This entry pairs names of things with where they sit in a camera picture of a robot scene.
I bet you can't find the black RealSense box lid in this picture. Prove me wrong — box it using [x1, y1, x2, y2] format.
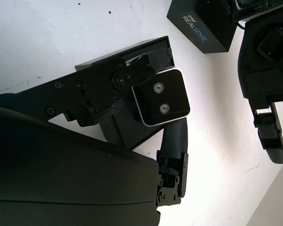
[166, 0, 238, 54]

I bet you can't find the small white black camera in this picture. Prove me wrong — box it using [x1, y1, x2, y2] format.
[131, 67, 191, 128]

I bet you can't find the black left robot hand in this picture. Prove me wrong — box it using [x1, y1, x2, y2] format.
[237, 18, 283, 165]

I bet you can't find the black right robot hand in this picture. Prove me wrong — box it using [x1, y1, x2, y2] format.
[0, 48, 191, 226]

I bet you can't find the black open box base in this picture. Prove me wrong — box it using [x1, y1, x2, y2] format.
[75, 35, 177, 151]

